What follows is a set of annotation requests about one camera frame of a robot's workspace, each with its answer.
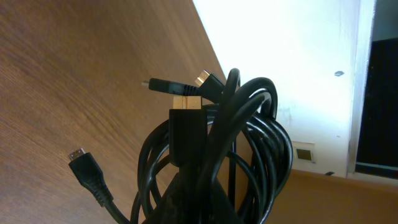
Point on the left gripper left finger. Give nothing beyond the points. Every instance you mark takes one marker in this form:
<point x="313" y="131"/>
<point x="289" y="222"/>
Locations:
<point x="176" y="204"/>

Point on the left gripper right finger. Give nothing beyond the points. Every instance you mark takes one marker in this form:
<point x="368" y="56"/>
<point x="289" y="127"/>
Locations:
<point x="221" y="208"/>

